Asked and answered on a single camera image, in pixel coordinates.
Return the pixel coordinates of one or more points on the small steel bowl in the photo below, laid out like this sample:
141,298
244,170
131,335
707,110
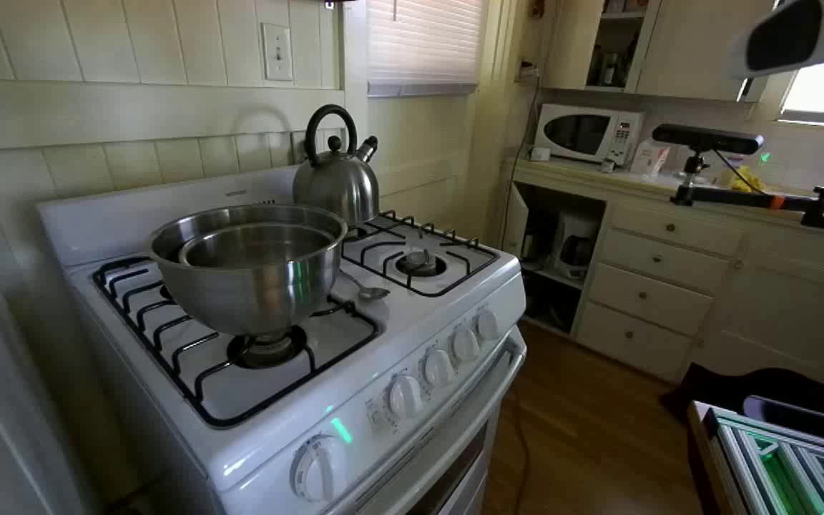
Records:
254,245

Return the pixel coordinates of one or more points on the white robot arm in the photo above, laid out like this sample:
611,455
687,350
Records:
783,40

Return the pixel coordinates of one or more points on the metal spoon on stove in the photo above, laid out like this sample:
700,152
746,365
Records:
365,293

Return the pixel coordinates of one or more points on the white gas stove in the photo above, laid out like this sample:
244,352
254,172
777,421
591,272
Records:
402,423

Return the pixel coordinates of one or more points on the large steel mixing bowl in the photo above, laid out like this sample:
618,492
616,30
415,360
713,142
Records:
258,300

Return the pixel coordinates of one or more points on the right black burner grate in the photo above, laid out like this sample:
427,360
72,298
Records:
415,256

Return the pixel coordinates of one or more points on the black burner grate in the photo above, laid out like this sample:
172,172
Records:
415,256
206,365

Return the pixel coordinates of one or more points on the white microwave oven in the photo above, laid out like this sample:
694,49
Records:
594,136

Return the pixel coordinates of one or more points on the left black burner grate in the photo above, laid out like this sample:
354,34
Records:
206,365

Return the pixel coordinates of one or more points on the white kitchen drawer cabinet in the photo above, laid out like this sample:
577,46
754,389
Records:
669,287

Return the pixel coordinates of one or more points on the steel kettle black handle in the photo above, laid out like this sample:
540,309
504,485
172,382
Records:
338,179

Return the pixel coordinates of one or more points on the white wall light switch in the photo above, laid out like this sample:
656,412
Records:
277,53

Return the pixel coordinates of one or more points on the white upper wall cabinet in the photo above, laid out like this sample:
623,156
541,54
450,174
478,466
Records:
651,46

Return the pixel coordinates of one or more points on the black stereo camera bar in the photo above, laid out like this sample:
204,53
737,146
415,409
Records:
707,137

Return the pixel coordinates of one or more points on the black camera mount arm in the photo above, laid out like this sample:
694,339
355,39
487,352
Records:
807,206

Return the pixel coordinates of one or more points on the metal frame robot stand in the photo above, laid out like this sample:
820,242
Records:
764,459

